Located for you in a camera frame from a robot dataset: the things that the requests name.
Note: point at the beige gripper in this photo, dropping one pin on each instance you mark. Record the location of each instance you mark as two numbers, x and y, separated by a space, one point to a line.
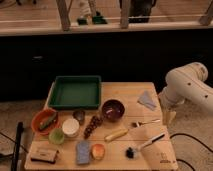
168 116

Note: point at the grey-blue towel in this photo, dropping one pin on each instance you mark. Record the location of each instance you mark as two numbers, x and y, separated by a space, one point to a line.
146 100

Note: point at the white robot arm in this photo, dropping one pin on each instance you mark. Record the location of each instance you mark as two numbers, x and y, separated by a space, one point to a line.
185 83

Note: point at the purple bowl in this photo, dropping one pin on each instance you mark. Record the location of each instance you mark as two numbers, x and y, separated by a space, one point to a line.
113 110

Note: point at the green sponge in bowl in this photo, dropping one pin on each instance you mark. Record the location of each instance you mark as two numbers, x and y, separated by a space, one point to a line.
49 121

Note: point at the orange bowl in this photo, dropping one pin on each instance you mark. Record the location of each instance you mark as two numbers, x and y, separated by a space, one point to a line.
42 116

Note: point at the metal fork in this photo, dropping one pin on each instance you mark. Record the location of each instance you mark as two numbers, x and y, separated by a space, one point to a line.
138 124

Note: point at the black dish brush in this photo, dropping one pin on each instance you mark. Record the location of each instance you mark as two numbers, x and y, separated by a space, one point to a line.
131 152

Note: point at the bunch of dark grapes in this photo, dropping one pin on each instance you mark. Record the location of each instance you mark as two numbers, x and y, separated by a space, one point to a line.
95 122

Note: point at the orange bread roll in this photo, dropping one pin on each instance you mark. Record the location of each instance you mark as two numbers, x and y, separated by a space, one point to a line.
98 151

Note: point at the small metal cup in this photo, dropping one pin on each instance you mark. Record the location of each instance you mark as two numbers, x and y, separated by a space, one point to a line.
79 115

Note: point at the blue sponge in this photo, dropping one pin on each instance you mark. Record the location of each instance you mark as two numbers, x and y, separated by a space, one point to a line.
83 152

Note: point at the green plastic tray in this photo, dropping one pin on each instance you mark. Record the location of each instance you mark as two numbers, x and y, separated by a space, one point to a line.
75 92

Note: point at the white round container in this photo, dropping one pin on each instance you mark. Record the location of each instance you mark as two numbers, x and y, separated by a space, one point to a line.
70 127

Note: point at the small green cup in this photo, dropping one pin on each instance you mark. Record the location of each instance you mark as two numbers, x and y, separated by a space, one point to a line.
56 136

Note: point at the green base object background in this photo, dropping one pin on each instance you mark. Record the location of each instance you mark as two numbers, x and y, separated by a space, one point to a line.
97 19

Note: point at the wooden block eraser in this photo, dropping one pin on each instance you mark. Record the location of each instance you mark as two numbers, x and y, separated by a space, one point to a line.
44 155

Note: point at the black pole left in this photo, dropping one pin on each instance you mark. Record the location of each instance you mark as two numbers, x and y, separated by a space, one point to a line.
15 156

